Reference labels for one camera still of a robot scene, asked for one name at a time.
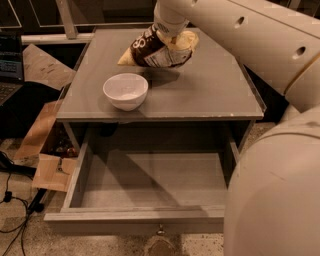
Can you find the grey cabinet with counter top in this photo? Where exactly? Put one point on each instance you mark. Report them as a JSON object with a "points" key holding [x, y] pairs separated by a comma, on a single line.
{"points": [[191, 108]]}

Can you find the brown chip bag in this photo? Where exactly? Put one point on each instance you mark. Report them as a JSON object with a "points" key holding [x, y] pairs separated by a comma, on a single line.
{"points": [[151, 50]]}

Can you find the white ceramic bowl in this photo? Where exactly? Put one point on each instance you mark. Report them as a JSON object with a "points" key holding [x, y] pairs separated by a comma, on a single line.
{"points": [[126, 91]]}

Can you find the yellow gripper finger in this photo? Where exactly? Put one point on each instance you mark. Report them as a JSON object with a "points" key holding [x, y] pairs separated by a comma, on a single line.
{"points": [[186, 40]]}

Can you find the brown paper sheet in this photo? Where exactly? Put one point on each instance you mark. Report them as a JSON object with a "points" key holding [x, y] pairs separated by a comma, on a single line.
{"points": [[43, 68]]}

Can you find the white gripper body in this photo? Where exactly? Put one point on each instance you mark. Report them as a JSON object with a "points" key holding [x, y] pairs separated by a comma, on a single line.
{"points": [[168, 26]]}

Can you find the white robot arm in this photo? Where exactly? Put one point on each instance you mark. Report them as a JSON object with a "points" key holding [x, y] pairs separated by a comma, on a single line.
{"points": [[273, 200]]}

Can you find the metal drawer knob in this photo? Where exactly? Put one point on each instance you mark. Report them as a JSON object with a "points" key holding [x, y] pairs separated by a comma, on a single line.
{"points": [[161, 230]]}

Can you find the open cardboard box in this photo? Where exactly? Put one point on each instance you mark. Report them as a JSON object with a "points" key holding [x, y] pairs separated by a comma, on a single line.
{"points": [[48, 141]]}

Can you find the grey open top drawer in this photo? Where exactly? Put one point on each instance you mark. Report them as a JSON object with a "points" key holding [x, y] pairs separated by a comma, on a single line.
{"points": [[119, 189]]}

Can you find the open laptop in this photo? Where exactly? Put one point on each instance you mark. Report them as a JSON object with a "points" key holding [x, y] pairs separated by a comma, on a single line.
{"points": [[11, 65]]}

